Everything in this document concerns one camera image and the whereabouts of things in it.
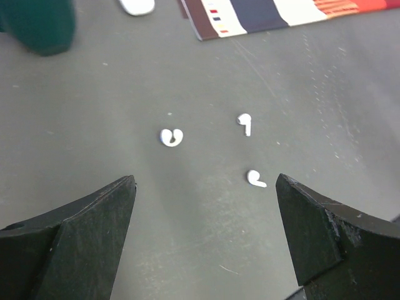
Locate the dark green mug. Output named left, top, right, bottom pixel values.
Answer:
left=1, top=0, right=76, bottom=56

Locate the small white earbud case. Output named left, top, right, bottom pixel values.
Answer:
left=119, top=0, right=155, bottom=16

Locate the colourful patchwork placemat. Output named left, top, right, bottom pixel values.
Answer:
left=181, top=0, right=399, bottom=41

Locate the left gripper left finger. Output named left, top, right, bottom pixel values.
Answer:
left=1, top=175, right=136, bottom=299

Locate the white earbud lower centre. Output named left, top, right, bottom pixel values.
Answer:
left=246, top=169, right=268, bottom=188

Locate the white earbud upper centre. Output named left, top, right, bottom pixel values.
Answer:
left=237, top=113, right=252, bottom=137

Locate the white earbud pair clump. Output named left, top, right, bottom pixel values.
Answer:
left=159, top=129, right=184, bottom=148

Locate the white earbud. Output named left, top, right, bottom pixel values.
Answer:
left=237, top=113, right=252, bottom=137
left=246, top=169, right=268, bottom=188

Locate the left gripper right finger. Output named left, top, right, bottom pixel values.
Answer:
left=276, top=174, right=399, bottom=299

